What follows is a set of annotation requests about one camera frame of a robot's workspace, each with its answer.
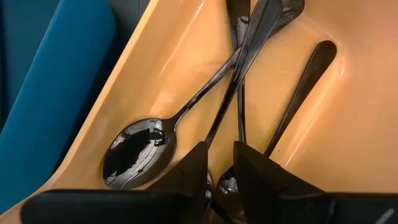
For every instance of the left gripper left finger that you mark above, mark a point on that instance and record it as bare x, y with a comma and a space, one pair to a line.
192, 177

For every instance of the blue plastic bin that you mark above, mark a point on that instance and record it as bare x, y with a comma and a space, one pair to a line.
62, 77

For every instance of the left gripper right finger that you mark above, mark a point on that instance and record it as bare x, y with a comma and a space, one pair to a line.
261, 183

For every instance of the yellow plastic bin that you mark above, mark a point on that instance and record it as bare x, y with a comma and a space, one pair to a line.
342, 124

